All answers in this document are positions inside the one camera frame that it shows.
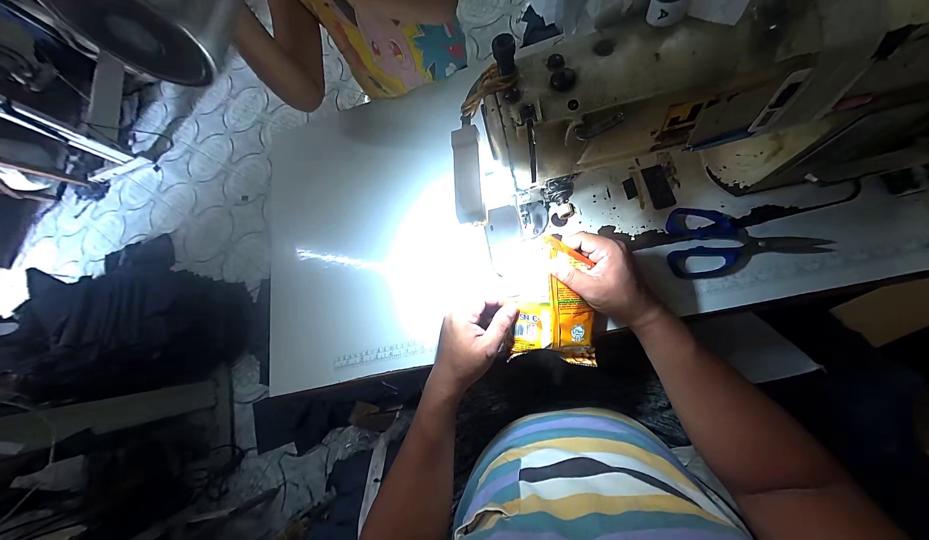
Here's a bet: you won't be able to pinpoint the person's left hand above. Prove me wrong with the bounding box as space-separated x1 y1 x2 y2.
432 298 520 394

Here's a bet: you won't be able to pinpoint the person's right hand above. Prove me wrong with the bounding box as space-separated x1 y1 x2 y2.
550 231 663 329

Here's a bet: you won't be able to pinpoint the orange snack packet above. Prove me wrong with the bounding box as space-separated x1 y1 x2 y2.
507 235 599 368

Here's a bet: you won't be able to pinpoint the person's left forearm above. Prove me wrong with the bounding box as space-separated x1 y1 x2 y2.
358 369 463 540

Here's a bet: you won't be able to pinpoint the person's right forearm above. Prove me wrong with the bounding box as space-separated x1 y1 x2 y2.
631 301 910 540

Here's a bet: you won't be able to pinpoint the white rectangular lamp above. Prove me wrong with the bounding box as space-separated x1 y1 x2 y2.
451 123 487 225

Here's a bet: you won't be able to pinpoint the sewing machine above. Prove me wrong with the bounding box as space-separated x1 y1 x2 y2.
462 0 929 240

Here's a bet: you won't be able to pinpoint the brown cardboard piece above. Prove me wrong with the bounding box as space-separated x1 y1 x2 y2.
830 276 929 348

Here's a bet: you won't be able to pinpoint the pile of black fabric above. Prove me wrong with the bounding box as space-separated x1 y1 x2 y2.
0 234 263 410

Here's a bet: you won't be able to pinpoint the round grey metal machine part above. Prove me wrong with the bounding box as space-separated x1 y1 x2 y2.
43 0 244 87

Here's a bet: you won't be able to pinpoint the scissors with blue handles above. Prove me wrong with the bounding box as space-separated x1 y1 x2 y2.
665 207 837 281

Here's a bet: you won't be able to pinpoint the metal rack frame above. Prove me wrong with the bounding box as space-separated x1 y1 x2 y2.
0 90 161 186

